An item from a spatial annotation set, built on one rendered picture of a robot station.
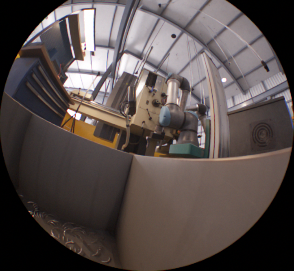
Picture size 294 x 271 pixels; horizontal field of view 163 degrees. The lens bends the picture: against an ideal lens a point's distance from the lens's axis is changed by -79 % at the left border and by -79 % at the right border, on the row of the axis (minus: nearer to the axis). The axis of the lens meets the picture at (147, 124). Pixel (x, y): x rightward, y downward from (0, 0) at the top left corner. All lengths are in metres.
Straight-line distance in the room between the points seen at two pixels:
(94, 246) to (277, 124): 0.71
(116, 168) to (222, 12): 8.13
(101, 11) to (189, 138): 9.52
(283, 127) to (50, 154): 0.82
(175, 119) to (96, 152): 0.46
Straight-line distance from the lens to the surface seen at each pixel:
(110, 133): 2.17
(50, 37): 1.56
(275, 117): 0.55
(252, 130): 0.52
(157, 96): 1.94
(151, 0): 8.52
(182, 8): 7.98
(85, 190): 0.34
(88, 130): 4.05
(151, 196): 0.16
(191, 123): 0.65
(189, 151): 0.55
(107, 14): 9.49
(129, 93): 1.13
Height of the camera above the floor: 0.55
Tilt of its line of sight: 20 degrees up
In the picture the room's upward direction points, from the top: 14 degrees clockwise
